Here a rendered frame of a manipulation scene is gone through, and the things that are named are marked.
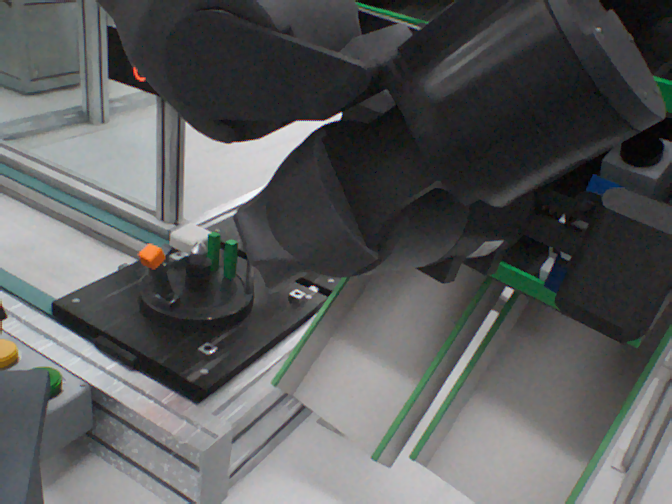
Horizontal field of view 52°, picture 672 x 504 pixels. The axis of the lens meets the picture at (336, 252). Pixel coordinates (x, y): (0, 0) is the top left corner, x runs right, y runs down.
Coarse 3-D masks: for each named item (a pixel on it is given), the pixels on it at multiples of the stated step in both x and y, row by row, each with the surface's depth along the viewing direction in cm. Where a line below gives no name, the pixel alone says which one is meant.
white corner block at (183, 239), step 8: (176, 232) 95; (184, 232) 96; (192, 232) 96; (200, 232) 96; (208, 232) 97; (176, 240) 95; (184, 240) 94; (192, 240) 94; (200, 240) 95; (176, 248) 95; (184, 248) 95
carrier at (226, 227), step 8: (232, 216) 106; (216, 224) 103; (224, 224) 104; (232, 224) 104; (224, 232) 102; (232, 232) 102; (224, 240) 99; (240, 240) 100; (224, 248) 99; (240, 248) 98; (240, 256) 98; (296, 280) 94; (304, 280) 93; (312, 280) 93; (320, 280) 93; (328, 280) 93; (336, 280) 94; (320, 288) 92; (328, 288) 92; (328, 296) 92
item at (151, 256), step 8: (144, 248) 75; (152, 248) 75; (160, 248) 75; (168, 248) 76; (144, 256) 74; (152, 256) 74; (160, 256) 75; (144, 264) 75; (152, 264) 74; (160, 264) 76; (152, 272) 76; (160, 272) 76; (160, 280) 77; (168, 280) 78; (160, 288) 78; (168, 288) 78; (160, 296) 80; (168, 296) 79
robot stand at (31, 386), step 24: (0, 384) 55; (24, 384) 56; (48, 384) 57; (0, 408) 53; (24, 408) 53; (0, 432) 51; (24, 432) 51; (0, 456) 49; (24, 456) 49; (0, 480) 47; (24, 480) 47
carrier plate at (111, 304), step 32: (96, 288) 85; (128, 288) 86; (256, 288) 89; (288, 288) 90; (64, 320) 81; (96, 320) 79; (128, 320) 80; (256, 320) 83; (288, 320) 84; (160, 352) 75; (192, 352) 76; (224, 352) 77; (256, 352) 78; (192, 384) 72
